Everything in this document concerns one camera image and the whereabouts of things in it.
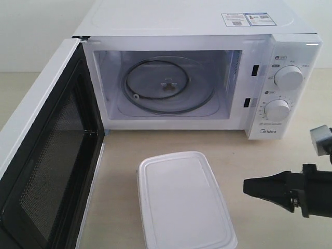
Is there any glass turntable plate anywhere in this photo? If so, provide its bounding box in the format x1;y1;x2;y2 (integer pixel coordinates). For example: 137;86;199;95
121;56;214;115

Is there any warning label sticker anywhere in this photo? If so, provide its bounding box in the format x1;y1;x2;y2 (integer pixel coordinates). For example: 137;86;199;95
222;12;276;27

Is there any white plastic food container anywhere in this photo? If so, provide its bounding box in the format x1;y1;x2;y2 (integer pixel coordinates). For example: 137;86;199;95
137;151;238;248

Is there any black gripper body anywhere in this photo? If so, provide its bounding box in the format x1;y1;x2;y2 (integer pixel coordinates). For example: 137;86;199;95
300;164;331;217

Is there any upper white control knob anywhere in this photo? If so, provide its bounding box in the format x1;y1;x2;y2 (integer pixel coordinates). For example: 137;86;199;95
274;65;303;91

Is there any lower white control knob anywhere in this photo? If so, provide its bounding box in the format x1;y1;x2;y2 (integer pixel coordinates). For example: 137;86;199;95
264;99;290;121

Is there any white microwave oven body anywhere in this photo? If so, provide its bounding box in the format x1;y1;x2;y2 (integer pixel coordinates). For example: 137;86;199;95
73;1;322;140

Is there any white control knob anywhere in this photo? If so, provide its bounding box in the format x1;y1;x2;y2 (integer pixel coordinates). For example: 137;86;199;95
274;65;303;91
264;99;290;121

